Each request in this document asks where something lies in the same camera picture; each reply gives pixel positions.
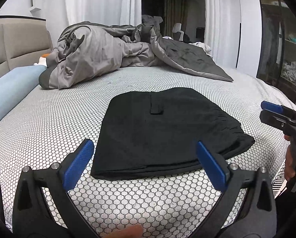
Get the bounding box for person right hand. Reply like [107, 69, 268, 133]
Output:
[285, 145, 296, 182]

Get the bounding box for beige upholstered headboard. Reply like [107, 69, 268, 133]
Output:
[0, 16, 53, 77]

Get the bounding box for black pants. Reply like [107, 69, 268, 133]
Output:
[91, 88, 254, 180]

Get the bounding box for white sheer curtain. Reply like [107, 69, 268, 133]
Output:
[204, 0, 241, 68]
[32, 0, 141, 36]

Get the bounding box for orange white plush toy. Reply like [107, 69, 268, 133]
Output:
[33, 54, 49, 67]

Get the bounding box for grey duvet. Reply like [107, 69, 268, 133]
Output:
[43, 22, 233, 89]

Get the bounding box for open wardrobe shelving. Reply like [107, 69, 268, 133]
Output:
[257, 0, 296, 102]

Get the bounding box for white sheer curtain right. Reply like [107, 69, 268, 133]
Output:
[204, 0, 241, 68]

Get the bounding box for light blue pillow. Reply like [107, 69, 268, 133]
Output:
[0, 65, 46, 120]

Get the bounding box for white wardrobe door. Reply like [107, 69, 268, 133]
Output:
[237, 0, 262, 77]

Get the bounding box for dark grey pillow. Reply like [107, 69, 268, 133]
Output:
[38, 67, 56, 90]

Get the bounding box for person left hand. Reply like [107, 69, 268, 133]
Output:
[105, 225, 144, 238]

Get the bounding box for white sheer curtain left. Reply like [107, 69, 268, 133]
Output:
[32, 0, 141, 36]

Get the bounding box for patterned floor rug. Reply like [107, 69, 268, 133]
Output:
[272, 167, 287, 198]

